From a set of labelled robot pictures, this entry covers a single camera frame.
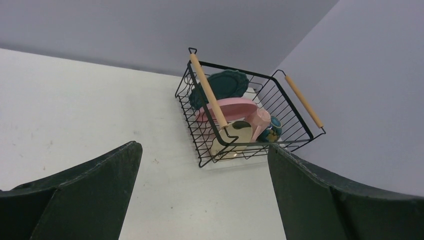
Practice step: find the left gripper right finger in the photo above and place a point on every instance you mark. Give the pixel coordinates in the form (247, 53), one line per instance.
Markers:
(317, 204)

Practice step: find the teal scalloped plate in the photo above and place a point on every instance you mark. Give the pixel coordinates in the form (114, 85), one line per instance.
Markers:
(225, 84)

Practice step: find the black wire dish rack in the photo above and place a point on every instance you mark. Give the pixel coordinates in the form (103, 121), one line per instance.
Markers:
(264, 90)

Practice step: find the pink plate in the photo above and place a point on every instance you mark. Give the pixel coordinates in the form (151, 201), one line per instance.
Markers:
(233, 108)

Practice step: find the pink mug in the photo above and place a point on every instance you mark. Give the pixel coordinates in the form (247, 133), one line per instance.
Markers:
(259, 121)

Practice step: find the cream plate with black accent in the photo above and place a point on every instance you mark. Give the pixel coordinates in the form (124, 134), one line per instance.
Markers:
(223, 146)

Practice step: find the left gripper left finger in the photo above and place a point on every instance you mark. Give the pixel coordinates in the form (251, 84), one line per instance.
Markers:
(86, 202)

